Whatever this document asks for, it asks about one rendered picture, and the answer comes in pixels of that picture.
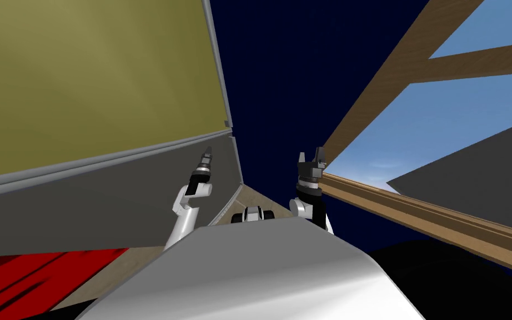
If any red rug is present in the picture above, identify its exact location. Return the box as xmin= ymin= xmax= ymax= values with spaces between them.
xmin=0 ymin=247 xmax=130 ymax=320

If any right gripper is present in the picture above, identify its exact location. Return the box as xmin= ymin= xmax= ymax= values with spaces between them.
xmin=297 ymin=147 xmax=327 ymax=179

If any wooden framed window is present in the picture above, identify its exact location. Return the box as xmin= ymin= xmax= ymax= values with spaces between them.
xmin=319 ymin=0 xmax=512 ymax=282

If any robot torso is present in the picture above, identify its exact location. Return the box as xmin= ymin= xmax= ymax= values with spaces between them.
xmin=76 ymin=206 xmax=426 ymax=320

